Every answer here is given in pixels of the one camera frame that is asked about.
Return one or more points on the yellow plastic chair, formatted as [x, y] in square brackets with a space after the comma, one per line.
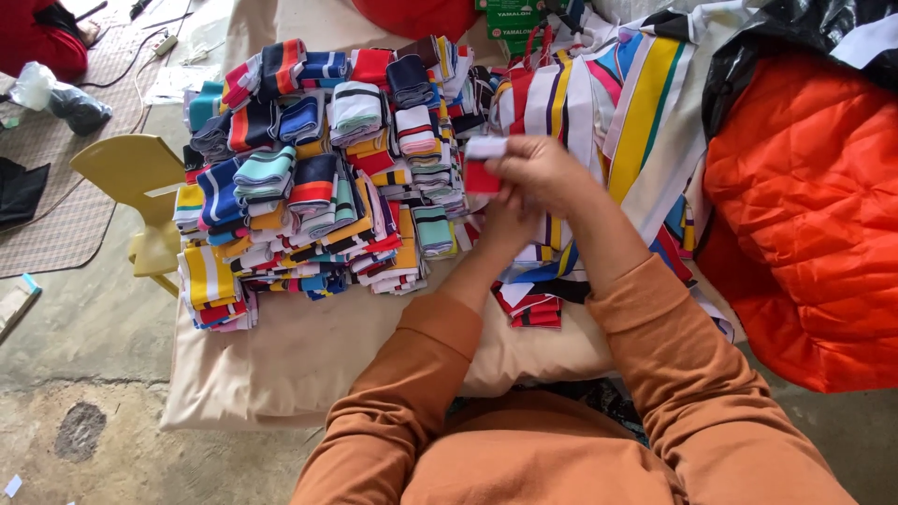
[133, 175]

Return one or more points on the checked floor mat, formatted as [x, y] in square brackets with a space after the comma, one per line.
[63, 224]

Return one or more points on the pile of folded striped fabrics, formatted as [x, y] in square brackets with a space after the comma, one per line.
[309, 182]

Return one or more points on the person's right fingers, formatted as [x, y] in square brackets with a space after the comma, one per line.
[512, 163]

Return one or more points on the flat cardboard box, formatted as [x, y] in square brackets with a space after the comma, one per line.
[15, 303]

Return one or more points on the red and white fabric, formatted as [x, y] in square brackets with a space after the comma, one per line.
[483, 168]

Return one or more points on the beige table cloth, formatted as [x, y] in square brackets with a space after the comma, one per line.
[280, 365]

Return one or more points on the heap of loose striped strips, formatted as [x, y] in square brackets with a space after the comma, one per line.
[631, 119]

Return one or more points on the clear and black plastic bag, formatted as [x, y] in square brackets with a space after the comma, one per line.
[67, 98]

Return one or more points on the person's right hand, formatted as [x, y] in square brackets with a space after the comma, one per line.
[544, 175]

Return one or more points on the green cartons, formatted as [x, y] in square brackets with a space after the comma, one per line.
[509, 21]

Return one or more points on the small white paper scrap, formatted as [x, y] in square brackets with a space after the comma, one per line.
[12, 486]

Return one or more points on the person's left fingers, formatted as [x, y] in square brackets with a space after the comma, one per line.
[501, 207]

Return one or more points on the white power strip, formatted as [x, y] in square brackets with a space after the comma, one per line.
[165, 45]

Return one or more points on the white cloth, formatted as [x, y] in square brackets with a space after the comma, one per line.
[866, 42]

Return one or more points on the black cloth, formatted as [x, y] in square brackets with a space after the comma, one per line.
[21, 189]

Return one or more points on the person's left hand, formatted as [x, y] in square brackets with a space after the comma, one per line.
[509, 228]

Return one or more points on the red round object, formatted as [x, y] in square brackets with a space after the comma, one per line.
[414, 17]

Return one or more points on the orange quilted fabric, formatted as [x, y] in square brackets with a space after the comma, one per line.
[807, 224]

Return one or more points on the white paper sheet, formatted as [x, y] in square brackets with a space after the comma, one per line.
[179, 83]

